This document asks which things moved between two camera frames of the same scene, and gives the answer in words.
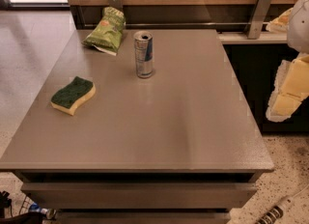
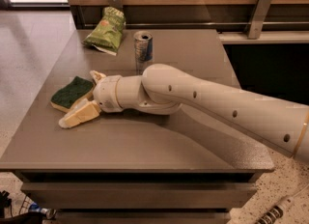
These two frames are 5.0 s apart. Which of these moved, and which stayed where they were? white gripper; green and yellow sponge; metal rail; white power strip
Moved: white gripper
Stayed: green and yellow sponge; metal rail; white power strip
